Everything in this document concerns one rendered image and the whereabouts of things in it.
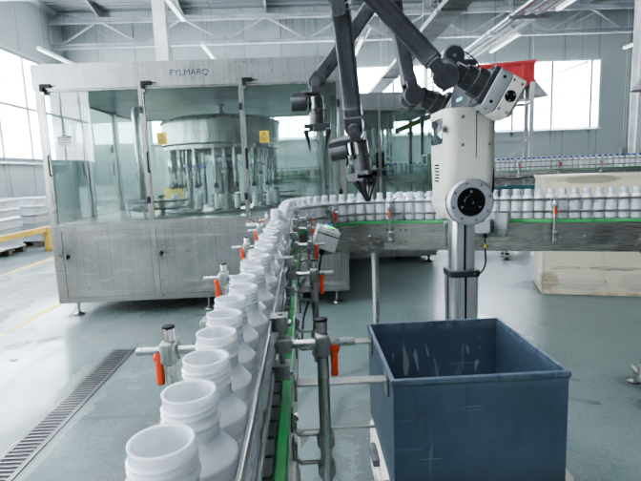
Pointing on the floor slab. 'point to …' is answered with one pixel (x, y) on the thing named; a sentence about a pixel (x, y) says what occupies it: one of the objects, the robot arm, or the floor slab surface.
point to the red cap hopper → (526, 70)
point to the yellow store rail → (31, 235)
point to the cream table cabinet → (615, 280)
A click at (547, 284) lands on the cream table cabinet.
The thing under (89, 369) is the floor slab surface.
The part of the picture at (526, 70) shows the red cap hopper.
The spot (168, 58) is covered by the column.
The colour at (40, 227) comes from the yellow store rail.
